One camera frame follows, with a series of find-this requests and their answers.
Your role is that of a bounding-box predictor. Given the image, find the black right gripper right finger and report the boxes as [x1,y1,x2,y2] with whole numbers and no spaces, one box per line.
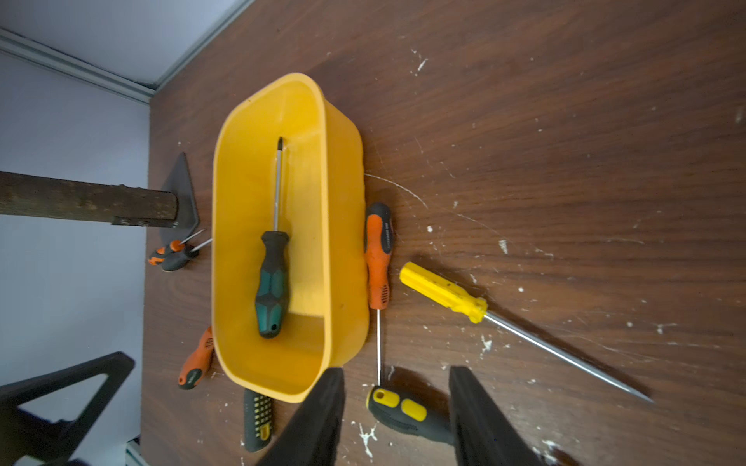
[449,366,542,465]

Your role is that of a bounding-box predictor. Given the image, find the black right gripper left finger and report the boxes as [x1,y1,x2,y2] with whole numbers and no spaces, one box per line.
[258,368,346,465]

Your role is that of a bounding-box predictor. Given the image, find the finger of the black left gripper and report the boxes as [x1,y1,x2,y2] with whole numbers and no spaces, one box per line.
[1,351,135,465]

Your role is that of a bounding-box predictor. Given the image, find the black yellow dotted screwdriver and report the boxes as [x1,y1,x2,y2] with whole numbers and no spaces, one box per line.
[243,389,274,452]

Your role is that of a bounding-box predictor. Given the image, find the green black handled screwdriver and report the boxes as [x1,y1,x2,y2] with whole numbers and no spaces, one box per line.
[254,137,289,339]

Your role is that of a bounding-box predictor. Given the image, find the orange handled screwdriver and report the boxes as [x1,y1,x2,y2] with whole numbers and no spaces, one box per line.
[178,326,214,390]

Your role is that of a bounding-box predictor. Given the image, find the yellow handled flathead screwdriver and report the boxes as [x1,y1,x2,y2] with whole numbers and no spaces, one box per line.
[399,262,654,403]

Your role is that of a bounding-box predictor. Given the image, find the orange black large screwdriver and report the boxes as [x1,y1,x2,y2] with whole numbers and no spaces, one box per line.
[364,203,394,386]

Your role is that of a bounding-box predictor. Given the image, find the black yellow long screwdriver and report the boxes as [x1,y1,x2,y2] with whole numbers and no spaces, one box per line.
[366,386,454,446]

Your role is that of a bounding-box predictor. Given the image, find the yellow plastic storage box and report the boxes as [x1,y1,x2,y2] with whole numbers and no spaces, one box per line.
[212,73,369,403]

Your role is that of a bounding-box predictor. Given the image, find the small black precision screwdriver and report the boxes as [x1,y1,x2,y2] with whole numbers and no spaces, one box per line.
[160,239,213,272]

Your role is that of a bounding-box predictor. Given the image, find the small orange precision screwdriver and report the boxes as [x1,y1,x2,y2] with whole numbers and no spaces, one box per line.
[148,229,204,266]

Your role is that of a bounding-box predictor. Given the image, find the pink artificial blossom tree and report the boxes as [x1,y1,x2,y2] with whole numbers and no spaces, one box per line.
[1,172,178,227]

